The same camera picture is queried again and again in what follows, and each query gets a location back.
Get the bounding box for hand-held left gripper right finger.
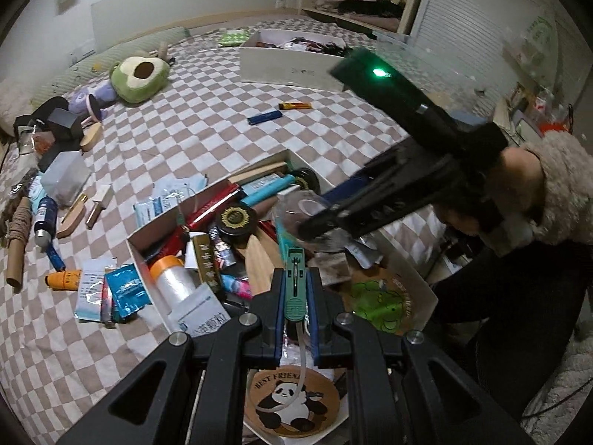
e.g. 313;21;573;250
306;271;533;445

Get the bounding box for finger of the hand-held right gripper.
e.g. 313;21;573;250
324;146;445;211
295;181;436;244

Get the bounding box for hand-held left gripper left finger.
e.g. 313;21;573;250
56;269;285;445

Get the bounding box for green plastic clip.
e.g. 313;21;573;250
280;247;309;325

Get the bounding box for clear bag of hair ties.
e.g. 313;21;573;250
273;190;353;251

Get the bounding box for black round tin gold emblem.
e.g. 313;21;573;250
291;167;321;193
217;205;260;248

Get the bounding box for red glossy rectangular box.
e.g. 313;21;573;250
185;183;242;231

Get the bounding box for white cardboard box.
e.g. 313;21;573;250
126;148;438;445

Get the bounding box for person's right forearm fluffy sleeve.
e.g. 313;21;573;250
523;130;593;246

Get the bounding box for dark items in long box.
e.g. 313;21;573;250
278;37;348;56

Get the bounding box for person's right hand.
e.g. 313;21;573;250
435;146;545;246

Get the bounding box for silver foil packet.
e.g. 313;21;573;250
347;236;385;270

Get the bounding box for pink blue packet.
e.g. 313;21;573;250
220;273;253;297

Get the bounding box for green frog coaster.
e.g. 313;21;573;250
347;266;424;334

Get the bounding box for gold black box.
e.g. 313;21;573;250
192;234;221;293

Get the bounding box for panda coaster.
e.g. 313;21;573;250
245;366;341;439

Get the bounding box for white slatted door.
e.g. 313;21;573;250
408;0;561;103

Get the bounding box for black clothes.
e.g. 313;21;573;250
338;0;408;19

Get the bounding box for printed pale lighter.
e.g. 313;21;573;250
243;174;288;193

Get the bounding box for tape roll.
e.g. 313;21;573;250
148;255;205;316

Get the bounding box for wooden block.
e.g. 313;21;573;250
229;161;288;184

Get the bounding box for long white box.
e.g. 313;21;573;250
238;29;357;93

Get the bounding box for dark blue lighter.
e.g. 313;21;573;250
248;110;282;126

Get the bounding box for wrapped blue face mask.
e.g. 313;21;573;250
153;174;209;209

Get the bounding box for red black packet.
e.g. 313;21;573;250
99;283;116;327

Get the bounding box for person's black pants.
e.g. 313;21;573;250
431;236;593;409

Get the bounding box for white printed sachet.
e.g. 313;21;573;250
75;260;116;323

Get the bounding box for green packet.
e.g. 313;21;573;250
219;29;251;47

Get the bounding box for lip gloss with white cap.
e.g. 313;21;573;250
86;184;112;229

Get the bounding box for orange tube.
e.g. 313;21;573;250
45;269;84;292

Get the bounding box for wooden oval brush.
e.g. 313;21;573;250
56;204;89;239

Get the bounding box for white headboard panel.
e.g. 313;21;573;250
90;0;281;52

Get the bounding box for dark blue bottle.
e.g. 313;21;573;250
33;196;59;247

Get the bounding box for translucent plastic box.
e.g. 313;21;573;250
41;151;91;207

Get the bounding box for white fluffy rug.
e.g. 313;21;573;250
523;334;593;445

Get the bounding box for avocado plush toy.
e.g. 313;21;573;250
110;56;170;105

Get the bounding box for cardboard tube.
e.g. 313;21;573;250
6;236;29;288

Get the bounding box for white teal tube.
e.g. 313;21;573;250
25;178;47;205

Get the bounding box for black flat box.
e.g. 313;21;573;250
37;144;79;172

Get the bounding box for purple plush toy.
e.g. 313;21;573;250
67;81;119;114

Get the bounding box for black cube box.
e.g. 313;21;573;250
46;108;84;142

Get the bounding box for clear plastic bag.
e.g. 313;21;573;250
19;127;52;158

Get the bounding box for black cloth bag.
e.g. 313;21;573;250
14;96;70;135

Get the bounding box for white loop strap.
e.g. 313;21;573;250
255;322;309;413

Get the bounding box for brown rope bundle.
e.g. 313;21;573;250
2;197;31;242

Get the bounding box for pink handled mirror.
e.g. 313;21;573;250
82;93;109;126

